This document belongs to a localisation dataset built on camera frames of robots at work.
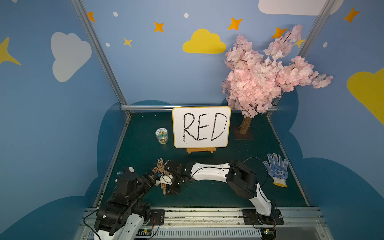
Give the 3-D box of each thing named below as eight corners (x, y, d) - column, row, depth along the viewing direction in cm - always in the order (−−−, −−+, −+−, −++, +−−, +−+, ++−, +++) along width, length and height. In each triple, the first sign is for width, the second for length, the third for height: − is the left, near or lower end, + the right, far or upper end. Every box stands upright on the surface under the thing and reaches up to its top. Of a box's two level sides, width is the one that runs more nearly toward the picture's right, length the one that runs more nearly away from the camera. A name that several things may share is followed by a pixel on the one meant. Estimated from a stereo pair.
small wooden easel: (186, 153, 98) (186, 150, 95) (187, 150, 100) (186, 147, 96) (215, 153, 99) (215, 150, 95) (214, 150, 100) (215, 147, 97)
